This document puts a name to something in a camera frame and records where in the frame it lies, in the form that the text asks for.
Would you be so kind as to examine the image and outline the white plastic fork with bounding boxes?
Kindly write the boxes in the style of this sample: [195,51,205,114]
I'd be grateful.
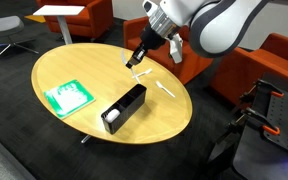
[119,48,142,85]
[155,80,177,99]

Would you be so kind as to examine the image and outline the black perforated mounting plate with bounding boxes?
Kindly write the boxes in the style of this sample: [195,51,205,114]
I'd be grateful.
[232,71,288,180]

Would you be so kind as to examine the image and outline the black rectangular container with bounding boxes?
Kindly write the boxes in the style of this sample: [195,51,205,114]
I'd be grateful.
[100,83,148,135]

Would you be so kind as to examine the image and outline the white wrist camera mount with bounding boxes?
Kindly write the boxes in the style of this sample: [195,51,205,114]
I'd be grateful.
[168,32,185,65]

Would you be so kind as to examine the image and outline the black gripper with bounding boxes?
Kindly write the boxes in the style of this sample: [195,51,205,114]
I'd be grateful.
[125,25,167,70]

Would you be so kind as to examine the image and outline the white side table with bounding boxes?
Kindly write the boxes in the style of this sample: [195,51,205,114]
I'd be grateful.
[32,4,86,46]

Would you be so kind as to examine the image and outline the metal table leg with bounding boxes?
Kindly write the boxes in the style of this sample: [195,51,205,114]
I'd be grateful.
[80,134,92,144]

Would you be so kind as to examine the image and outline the black clamp with orange tip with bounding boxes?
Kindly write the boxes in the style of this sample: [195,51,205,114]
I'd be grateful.
[240,107,282,136]
[239,78,285,104]

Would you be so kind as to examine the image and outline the white object in container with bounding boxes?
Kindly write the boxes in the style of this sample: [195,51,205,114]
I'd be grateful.
[104,108,121,123]

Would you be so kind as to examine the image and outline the grey chair with metal legs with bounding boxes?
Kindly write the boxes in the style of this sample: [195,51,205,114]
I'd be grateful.
[0,15,40,64]

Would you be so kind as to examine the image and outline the white plastic spoon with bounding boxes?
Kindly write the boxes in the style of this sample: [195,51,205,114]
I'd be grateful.
[131,67,154,80]

